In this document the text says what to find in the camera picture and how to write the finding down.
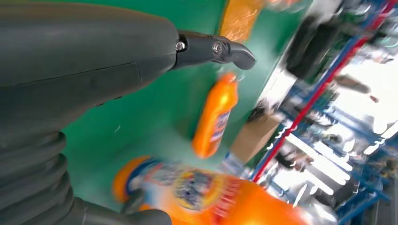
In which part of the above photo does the brown cardboard box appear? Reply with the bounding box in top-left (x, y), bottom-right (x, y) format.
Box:
top-left (231, 113), bottom-right (285, 164)

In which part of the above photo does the yellow taped cardboard mat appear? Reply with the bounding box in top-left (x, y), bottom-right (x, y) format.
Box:
top-left (219, 0), bottom-right (265, 43)

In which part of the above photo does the orange detergent bottle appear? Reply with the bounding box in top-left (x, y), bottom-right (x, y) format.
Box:
top-left (191, 73), bottom-right (239, 159)
top-left (112, 155), bottom-right (312, 225)

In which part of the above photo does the black carrying case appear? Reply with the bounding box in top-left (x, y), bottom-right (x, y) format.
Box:
top-left (285, 15), bottom-right (341, 80)

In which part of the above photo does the red metal beam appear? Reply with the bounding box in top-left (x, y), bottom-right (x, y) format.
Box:
top-left (252, 0), bottom-right (398, 184)

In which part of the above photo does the blue metal rack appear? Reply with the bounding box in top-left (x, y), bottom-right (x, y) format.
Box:
top-left (248, 0), bottom-right (398, 225)

